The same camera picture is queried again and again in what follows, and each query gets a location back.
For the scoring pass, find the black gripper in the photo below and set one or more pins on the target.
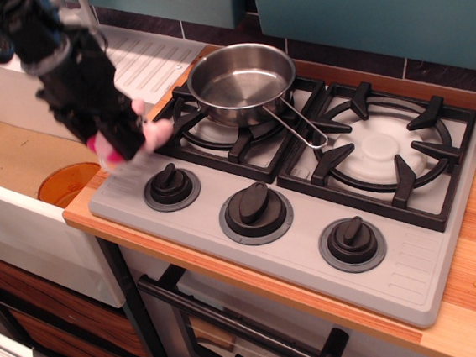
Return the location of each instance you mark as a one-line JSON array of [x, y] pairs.
[[83, 85]]

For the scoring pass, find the pink stuffed pig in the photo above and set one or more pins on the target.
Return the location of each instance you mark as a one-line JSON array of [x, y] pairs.
[[156, 134]]

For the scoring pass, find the stainless steel pan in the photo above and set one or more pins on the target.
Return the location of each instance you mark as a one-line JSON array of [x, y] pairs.
[[248, 84]]

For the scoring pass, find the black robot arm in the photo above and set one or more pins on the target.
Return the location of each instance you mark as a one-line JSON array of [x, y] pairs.
[[38, 35]]

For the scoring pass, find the black left stove knob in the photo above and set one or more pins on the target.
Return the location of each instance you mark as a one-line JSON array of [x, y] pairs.
[[171, 189]]

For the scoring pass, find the black stove knob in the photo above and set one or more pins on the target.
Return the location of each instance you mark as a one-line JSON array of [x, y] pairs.
[[171, 189], [352, 245], [256, 215]]

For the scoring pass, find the black middle stove knob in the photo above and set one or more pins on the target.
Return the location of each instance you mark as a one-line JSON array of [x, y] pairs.
[[256, 215]]

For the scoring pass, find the grey toy stove top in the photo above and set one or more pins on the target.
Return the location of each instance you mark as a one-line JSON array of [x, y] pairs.
[[408, 284]]

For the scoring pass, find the black right stove knob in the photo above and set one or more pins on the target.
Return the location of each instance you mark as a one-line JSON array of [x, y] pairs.
[[352, 245]]

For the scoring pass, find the orange plastic bowl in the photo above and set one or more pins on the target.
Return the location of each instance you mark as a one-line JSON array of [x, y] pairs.
[[62, 186]]

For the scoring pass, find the white toy sink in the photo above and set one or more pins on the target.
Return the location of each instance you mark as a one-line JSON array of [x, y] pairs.
[[33, 234]]

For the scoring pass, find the black left burner grate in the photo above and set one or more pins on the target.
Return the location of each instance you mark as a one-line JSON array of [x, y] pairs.
[[260, 152]]

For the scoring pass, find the black burner grate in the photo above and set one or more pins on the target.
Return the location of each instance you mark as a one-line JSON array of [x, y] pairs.
[[405, 159], [260, 152]]

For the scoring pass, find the grey toy faucet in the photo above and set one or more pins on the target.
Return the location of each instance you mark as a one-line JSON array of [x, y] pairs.
[[84, 16]]

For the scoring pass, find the wooden drawer unit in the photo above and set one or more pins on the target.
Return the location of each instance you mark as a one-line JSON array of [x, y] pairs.
[[62, 322]]

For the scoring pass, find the toy oven door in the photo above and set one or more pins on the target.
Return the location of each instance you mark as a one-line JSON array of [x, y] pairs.
[[184, 335]]

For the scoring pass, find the black right burner grate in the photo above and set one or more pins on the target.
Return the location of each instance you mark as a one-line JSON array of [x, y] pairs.
[[405, 159]]

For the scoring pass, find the black oven door handle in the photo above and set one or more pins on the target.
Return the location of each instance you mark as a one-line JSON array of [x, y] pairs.
[[165, 290]]

